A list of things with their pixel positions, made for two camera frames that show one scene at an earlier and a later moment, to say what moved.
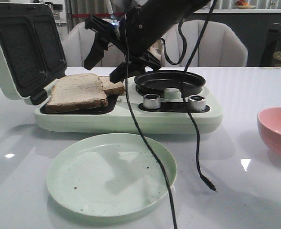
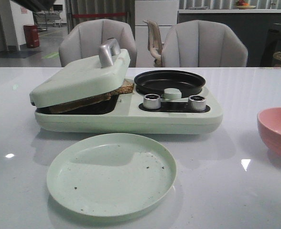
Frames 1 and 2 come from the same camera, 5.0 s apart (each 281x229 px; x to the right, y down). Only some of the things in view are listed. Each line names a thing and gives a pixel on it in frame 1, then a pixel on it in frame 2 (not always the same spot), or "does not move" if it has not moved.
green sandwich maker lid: x=26 y=53 to x=81 y=78
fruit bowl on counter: x=242 y=4 does not move
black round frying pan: x=189 y=83 does not move
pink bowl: x=275 y=125 does not move
